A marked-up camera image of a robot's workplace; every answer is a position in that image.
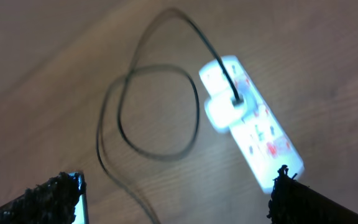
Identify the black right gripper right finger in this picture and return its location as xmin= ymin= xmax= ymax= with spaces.
xmin=267 ymin=165 xmax=358 ymax=224

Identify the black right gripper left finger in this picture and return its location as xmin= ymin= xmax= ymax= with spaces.
xmin=0 ymin=171 xmax=89 ymax=224

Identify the black USB charging cable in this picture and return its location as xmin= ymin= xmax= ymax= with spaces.
xmin=96 ymin=7 xmax=245 ymax=224

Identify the white charger plug adapter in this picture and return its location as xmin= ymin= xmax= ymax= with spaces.
xmin=204 ymin=90 xmax=257 ymax=133

